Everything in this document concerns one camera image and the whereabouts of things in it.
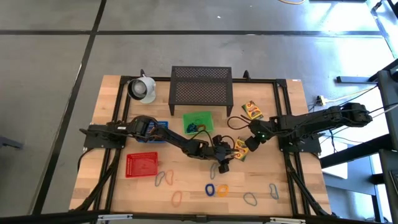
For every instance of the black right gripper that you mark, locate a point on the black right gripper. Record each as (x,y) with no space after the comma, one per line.
(256,129)

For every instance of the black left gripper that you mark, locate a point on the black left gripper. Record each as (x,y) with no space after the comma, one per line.
(220,154)

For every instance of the yellow green crayon box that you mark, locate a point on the yellow green crayon box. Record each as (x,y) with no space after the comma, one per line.
(252,110)
(241,149)

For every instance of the yellow coil wristband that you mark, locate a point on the yellow coil wristband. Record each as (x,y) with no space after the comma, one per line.
(218,190)

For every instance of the red coil wristband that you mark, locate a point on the red coil wristband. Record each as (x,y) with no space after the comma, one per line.
(199,127)

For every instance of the blue coil wristband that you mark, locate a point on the blue coil wristband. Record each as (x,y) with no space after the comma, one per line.
(190,128)
(206,189)

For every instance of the green coil wristband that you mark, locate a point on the green coil wristband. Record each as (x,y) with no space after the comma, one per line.
(194,121)

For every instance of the orange rubber band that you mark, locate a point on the orange rubber band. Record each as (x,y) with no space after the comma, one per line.
(172,200)
(165,177)

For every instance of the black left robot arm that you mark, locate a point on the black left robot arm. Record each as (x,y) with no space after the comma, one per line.
(174,140)

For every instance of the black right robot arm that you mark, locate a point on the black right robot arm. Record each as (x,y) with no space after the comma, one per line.
(311,121)

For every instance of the black desk foot bar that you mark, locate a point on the black desk foot bar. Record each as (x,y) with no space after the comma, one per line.
(357,79)

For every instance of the green plastic basket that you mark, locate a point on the green plastic basket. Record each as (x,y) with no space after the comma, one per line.
(186,116)

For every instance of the black mesh shelf riser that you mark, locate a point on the black mesh shelf riser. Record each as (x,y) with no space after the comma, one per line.
(200,84)

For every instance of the white power strip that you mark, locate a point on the white power strip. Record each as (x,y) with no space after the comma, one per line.
(322,100)

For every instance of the black gantry beam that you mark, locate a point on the black gantry beam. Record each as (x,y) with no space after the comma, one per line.
(199,219)

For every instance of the blue plastic basket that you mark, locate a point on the blue plastic basket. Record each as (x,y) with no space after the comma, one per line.
(163,124)

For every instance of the red plastic basket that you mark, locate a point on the red plastic basket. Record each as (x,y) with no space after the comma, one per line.
(141,165)

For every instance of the white cylindrical cup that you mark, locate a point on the white cylindrical cup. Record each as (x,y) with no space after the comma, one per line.
(150,90)

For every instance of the grey chair base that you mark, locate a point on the grey chair base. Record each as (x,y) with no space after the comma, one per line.
(12,143)

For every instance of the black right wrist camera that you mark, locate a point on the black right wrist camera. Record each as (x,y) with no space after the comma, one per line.
(252,144)

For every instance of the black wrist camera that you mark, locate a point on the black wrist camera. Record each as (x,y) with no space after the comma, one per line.
(224,167)
(252,144)

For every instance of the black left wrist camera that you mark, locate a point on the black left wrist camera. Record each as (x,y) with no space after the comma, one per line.
(224,167)

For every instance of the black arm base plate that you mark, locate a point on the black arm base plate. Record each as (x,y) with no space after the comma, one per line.
(93,141)
(311,147)

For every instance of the silver metal bracket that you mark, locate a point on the silver metal bracket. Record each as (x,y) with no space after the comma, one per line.
(287,220)
(115,216)

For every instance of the black desk frame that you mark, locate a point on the black desk frame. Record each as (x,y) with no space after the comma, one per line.
(388,93)

